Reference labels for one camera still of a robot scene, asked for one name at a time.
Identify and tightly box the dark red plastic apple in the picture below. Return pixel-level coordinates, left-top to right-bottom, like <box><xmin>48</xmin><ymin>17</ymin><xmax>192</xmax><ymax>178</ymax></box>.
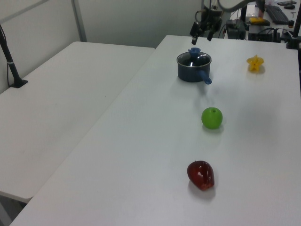
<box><xmin>187</xmin><ymin>161</ymin><xmax>215</xmax><ymax>191</ymax></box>

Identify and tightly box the white side table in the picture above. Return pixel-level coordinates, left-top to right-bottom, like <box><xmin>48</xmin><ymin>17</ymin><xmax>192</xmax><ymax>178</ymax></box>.
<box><xmin>0</xmin><ymin>41</ymin><xmax>156</xmax><ymax>203</ymax></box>

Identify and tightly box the yellow plastic starfruit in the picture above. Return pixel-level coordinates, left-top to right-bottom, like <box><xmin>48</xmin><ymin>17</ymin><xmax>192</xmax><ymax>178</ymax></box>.
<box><xmin>246</xmin><ymin>55</ymin><xmax>264</xmax><ymax>73</ymax></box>

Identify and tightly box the black saucepan with blue handle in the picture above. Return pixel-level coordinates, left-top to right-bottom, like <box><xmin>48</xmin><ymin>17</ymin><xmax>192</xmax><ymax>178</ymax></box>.
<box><xmin>176</xmin><ymin>53</ymin><xmax>213</xmax><ymax>85</ymax></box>

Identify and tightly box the green plastic apple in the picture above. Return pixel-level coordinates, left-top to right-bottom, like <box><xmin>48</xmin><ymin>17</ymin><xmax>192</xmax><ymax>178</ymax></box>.
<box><xmin>201</xmin><ymin>107</ymin><xmax>223</xmax><ymax>130</ymax></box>

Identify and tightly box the black keyboard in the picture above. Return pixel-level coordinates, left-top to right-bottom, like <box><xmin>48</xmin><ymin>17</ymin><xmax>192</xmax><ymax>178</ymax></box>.
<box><xmin>266</xmin><ymin>5</ymin><xmax>289</xmax><ymax>24</ymax></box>

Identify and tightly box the black camera stand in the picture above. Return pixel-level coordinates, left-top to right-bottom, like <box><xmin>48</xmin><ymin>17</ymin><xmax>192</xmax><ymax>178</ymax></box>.
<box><xmin>0</xmin><ymin>23</ymin><xmax>29</xmax><ymax>89</ymax></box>
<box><xmin>285</xmin><ymin>0</ymin><xmax>301</xmax><ymax>50</ymax></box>

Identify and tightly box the black equipment with cables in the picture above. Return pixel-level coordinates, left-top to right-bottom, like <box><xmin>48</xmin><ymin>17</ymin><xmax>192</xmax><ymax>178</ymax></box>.
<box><xmin>248</xmin><ymin>27</ymin><xmax>282</xmax><ymax>43</ymax></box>

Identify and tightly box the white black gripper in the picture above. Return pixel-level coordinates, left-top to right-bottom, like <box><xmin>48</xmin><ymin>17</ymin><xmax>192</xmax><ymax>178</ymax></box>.
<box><xmin>190</xmin><ymin>9</ymin><xmax>223</xmax><ymax>46</ymax></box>

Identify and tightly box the black electronics box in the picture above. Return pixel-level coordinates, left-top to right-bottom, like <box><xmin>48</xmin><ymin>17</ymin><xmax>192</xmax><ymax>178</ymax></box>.
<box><xmin>226</xmin><ymin>19</ymin><xmax>247</xmax><ymax>40</ymax></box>

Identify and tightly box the yellow box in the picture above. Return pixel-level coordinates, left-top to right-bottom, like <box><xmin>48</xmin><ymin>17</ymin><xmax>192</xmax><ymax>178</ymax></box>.
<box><xmin>249</xmin><ymin>16</ymin><xmax>266</xmax><ymax>25</ymax></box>

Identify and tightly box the glass lid with blue knob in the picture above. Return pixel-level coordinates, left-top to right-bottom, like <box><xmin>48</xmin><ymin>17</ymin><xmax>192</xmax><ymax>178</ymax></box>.
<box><xmin>177</xmin><ymin>47</ymin><xmax>212</xmax><ymax>68</ymax></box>

